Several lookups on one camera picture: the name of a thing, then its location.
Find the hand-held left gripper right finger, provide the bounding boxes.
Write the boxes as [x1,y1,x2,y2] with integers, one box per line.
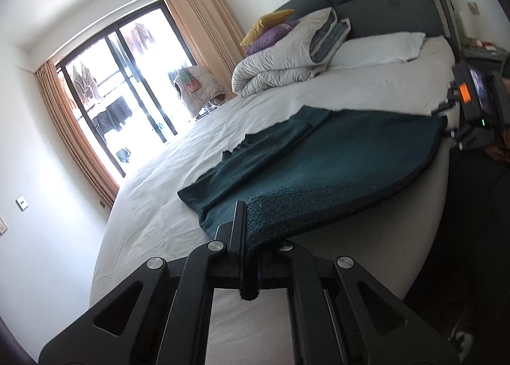
[257,239,473,365]

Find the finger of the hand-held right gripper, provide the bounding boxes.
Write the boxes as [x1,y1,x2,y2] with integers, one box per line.
[442,122,479,151]
[431,84,463,118]

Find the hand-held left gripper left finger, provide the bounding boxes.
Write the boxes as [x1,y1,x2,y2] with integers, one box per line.
[38,201,248,365]

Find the dark green sweater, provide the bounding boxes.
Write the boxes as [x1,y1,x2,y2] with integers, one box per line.
[177,105,449,302]

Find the grey nightstand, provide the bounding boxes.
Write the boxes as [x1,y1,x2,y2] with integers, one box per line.
[460,40,510,71]

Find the bed with white sheet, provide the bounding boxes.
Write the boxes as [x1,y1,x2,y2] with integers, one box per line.
[90,32,459,365]

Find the white pillow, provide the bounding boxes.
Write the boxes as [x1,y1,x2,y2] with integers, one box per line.
[329,31,427,69]

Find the white padded vest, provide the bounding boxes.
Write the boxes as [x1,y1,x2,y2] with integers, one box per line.
[173,65,226,118]

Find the folded grey duvet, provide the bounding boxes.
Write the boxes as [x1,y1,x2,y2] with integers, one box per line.
[231,7,351,98]

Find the dark hanging trousers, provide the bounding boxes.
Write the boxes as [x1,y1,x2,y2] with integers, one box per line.
[93,96,132,135]

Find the white slipper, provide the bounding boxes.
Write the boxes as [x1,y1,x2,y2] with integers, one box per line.
[448,329,475,365]

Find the black framed glass door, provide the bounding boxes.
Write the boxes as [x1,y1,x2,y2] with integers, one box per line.
[56,0,200,180]

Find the purple pillow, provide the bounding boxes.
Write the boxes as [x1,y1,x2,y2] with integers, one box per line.
[245,21,300,55]

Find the beige curtain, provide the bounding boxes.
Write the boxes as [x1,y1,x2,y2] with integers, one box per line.
[160,0,245,100]
[34,60,120,200]

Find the yellow pillow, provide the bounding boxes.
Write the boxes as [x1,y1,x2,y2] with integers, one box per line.
[240,9,295,46]

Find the patterned hanging shirt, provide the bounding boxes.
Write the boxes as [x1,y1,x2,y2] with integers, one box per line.
[72,62,98,105]

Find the faded hanging garment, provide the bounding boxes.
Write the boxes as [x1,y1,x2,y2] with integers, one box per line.
[121,22,156,55]

